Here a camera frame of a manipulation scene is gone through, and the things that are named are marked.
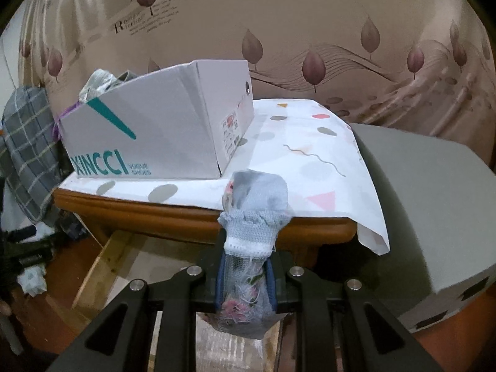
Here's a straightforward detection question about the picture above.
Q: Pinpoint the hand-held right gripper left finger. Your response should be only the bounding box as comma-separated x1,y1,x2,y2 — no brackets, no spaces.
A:
46,229,229,372

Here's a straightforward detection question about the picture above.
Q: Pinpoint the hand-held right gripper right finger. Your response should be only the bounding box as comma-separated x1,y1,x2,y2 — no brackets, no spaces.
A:
264,252,442,372

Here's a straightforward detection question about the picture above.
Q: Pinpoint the grey lace floral sock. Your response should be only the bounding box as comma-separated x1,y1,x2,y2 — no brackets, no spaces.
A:
217,170,291,339

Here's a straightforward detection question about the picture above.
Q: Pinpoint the wooden drawer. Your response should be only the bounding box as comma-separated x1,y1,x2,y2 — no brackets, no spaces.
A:
72,229,283,372

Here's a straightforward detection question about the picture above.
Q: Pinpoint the white shoe box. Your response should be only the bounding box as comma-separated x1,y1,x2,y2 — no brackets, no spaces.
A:
58,59,254,179

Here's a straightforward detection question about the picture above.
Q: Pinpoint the brown wooden nightstand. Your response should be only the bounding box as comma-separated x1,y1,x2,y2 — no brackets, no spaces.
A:
53,188,357,276

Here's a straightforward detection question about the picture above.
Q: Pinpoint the grey plaid cloth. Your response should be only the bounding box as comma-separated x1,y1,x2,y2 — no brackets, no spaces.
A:
0,85,64,225

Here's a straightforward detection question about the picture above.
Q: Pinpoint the white dotted paper cover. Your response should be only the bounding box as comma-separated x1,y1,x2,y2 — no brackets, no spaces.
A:
58,99,390,256

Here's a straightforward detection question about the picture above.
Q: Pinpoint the purple garment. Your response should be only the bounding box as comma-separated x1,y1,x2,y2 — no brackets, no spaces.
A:
52,101,84,142

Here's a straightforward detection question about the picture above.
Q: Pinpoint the grey garment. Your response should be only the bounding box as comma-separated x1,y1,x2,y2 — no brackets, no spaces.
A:
79,69,138,103

